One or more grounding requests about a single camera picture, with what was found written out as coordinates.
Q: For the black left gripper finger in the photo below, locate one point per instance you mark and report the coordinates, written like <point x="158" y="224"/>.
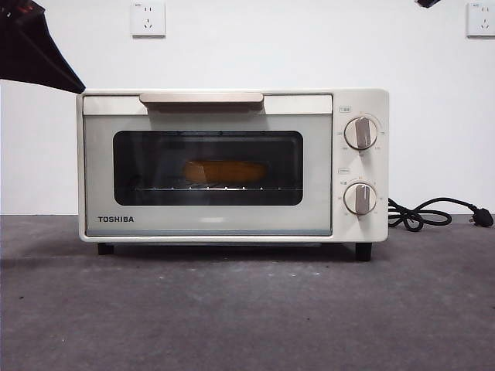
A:
<point x="31" y="54"/>

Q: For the white wall socket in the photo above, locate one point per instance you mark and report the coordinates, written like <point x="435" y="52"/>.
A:
<point x="481" y="21"/>
<point x="149" y="21"/>

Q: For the cream Toshiba toaster oven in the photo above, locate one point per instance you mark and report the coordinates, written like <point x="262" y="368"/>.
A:
<point x="381" y="112"/>

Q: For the cream oven knob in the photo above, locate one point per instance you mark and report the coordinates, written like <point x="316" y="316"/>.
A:
<point x="360" y="133"/>
<point x="360" y="198"/>

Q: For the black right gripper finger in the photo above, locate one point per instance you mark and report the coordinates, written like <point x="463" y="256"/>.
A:
<point x="426" y="2"/>

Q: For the yellow corn cob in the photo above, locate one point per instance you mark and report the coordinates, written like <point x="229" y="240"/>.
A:
<point x="232" y="172"/>

